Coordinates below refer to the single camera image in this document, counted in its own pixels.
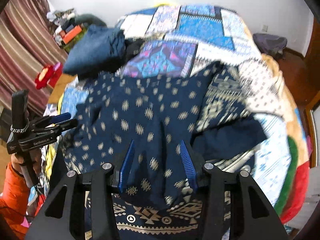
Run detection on silver bead chain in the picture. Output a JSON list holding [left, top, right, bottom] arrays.
[[10, 123, 29, 134]]

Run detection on orange box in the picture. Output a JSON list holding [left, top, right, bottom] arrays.
[[62, 26, 82, 44]]

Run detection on folded blue jeans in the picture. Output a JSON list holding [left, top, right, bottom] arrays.
[[62, 25, 126, 77]]

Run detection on pile of clutter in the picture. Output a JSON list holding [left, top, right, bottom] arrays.
[[47, 8, 84, 46]]

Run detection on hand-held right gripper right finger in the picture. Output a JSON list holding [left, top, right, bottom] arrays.
[[179, 140, 288, 240]]

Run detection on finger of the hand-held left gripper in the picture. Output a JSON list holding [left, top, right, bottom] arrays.
[[32, 112, 72, 130], [36, 119, 79, 137]]

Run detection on dark cloth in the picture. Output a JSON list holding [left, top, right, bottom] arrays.
[[124, 39, 146, 61]]

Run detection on navy patterned hoodie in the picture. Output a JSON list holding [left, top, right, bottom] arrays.
[[60, 60, 268, 240]]

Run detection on grey bag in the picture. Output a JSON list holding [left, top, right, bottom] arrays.
[[252, 33, 288, 58]]

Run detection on person's left hand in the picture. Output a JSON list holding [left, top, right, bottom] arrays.
[[11, 151, 43, 180]]

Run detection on striped red curtain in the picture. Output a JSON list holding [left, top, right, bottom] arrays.
[[0, 0, 68, 108]]

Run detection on blue patchwork blanket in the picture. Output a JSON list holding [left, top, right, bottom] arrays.
[[45, 4, 311, 225]]

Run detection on red plush toy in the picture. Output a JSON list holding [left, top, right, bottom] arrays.
[[34, 64, 63, 90]]

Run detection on person's left forearm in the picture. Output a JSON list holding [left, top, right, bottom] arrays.
[[0, 162, 33, 240]]

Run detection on wooden door frame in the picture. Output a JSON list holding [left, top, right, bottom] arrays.
[[301, 12, 320, 62]]

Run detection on grey-green jacket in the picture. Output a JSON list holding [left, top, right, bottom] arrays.
[[74, 14, 107, 28]]

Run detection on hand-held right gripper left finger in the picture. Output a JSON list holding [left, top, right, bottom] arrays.
[[25, 140, 136, 240]]

